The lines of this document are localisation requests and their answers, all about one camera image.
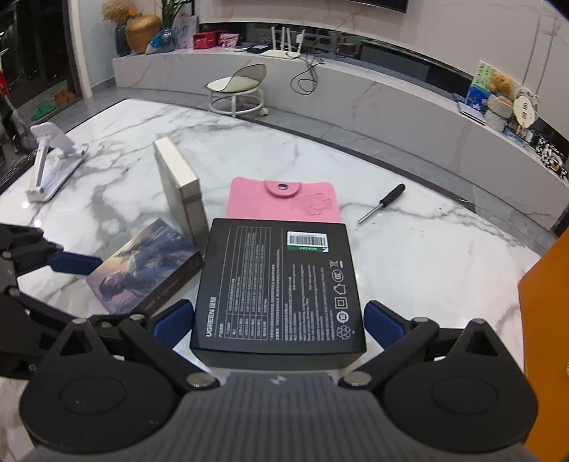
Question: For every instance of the pink snap pouch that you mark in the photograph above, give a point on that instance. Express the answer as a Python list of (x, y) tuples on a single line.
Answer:
[(284, 204)]

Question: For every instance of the orange cardboard box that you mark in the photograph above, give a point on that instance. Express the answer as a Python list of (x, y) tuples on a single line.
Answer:
[(549, 355)]

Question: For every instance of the black and white figurines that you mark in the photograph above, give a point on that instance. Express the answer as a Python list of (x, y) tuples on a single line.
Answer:
[(551, 153)]

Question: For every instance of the black product box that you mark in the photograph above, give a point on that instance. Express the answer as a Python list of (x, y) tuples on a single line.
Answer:
[(275, 288)]

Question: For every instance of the marble television bench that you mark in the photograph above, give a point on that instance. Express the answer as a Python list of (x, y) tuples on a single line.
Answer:
[(378, 97)]

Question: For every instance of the illustrated art box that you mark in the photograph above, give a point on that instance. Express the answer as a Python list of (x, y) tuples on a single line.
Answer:
[(142, 266)]

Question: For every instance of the pink patterned box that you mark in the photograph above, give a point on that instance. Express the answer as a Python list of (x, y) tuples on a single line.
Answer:
[(228, 39)]

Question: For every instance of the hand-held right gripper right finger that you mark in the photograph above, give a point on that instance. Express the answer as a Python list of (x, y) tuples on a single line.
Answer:
[(383, 324)]

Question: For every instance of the blue plastic bag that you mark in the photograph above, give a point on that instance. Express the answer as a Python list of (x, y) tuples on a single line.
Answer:
[(161, 41)]

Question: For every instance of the dark flat device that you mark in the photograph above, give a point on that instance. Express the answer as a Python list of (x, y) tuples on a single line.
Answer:
[(15, 169)]

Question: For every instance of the orange slippers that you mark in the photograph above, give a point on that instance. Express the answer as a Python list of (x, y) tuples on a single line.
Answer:
[(66, 96)]

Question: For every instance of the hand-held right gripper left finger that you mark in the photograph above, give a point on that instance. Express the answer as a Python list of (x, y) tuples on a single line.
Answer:
[(171, 324)]

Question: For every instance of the golden round vase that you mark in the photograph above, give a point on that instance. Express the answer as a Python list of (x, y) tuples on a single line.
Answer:
[(142, 33)]

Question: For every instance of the dried flower bunch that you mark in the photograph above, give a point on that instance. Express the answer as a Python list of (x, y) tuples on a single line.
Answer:
[(116, 9)]

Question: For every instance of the white phone stand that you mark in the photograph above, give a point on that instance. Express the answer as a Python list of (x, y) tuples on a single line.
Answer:
[(53, 164)]

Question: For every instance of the brown teddy bear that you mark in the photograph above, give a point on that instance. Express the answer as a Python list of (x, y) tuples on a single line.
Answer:
[(501, 84)]

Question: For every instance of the green slippers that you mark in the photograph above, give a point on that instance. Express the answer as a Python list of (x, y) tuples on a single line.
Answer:
[(44, 112)]

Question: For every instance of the white flat box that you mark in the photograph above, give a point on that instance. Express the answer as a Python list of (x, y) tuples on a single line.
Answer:
[(178, 186)]

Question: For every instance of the white router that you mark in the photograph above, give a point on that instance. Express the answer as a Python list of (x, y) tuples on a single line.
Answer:
[(284, 51)]

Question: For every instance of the white gift bag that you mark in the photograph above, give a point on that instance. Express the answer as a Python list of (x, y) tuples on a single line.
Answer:
[(184, 31)]

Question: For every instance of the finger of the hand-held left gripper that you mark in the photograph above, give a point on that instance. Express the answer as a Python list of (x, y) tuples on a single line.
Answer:
[(26, 302), (75, 264)]

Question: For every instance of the round paper fan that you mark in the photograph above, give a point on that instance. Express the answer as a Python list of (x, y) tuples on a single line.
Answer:
[(527, 109)]

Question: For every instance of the red gift box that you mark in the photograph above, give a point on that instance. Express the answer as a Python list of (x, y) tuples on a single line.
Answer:
[(205, 41)]

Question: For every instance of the white swivel stool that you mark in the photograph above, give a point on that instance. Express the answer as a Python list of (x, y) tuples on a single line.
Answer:
[(235, 86)]

